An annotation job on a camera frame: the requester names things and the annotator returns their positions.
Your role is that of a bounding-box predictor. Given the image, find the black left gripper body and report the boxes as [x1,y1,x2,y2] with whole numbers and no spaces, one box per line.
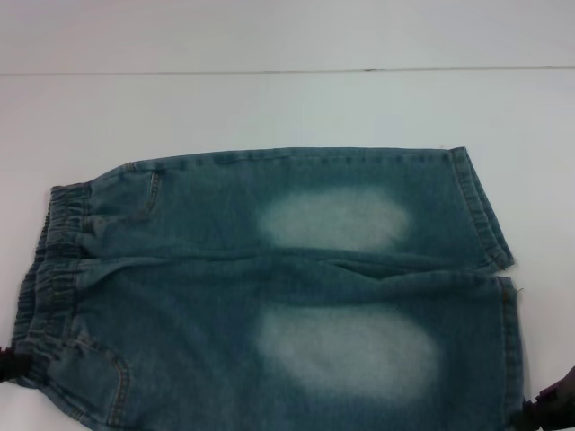
[0,344,35,384]

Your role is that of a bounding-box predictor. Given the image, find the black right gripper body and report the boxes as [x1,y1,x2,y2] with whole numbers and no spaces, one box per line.
[515,364,575,431]

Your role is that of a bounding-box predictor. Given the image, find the blue denim shorts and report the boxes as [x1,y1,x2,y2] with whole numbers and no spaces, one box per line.
[11,145,527,431]

